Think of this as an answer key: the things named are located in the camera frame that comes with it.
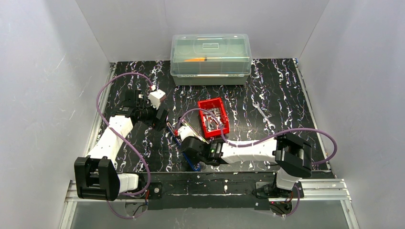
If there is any pile of staple strips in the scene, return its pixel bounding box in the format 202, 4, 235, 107
202, 108, 226, 132

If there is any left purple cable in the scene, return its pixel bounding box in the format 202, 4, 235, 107
96, 73, 157, 220

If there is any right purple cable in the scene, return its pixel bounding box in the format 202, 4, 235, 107
175, 108, 339, 219

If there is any blue stapler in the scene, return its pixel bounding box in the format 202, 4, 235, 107
166, 121, 201, 171

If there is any clear plastic storage box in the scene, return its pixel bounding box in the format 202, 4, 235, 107
170, 34, 252, 86

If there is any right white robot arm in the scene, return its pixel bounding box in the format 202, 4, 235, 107
180, 133, 312, 190

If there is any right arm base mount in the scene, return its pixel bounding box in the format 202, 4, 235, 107
252, 182, 305, 202

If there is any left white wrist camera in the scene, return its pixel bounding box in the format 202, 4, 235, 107
148, 84, 167, 109

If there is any purple cable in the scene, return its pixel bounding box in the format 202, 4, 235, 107
96, 73, 157, 220
175, 108, 339, 219

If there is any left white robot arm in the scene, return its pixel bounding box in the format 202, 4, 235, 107
74, 89, 168, 201

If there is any orange tool inside box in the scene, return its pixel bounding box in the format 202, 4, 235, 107
184, 57, 207, 62

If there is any red plastic bin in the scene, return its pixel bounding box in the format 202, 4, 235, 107
197, 97, 230, 138

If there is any black silver stapler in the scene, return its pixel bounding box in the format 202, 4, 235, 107
178, 119, 209, 144

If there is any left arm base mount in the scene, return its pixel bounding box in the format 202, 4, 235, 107
127, 182, 163, 200

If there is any silver open-end wrench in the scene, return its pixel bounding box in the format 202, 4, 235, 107
252, 101, 276, 130

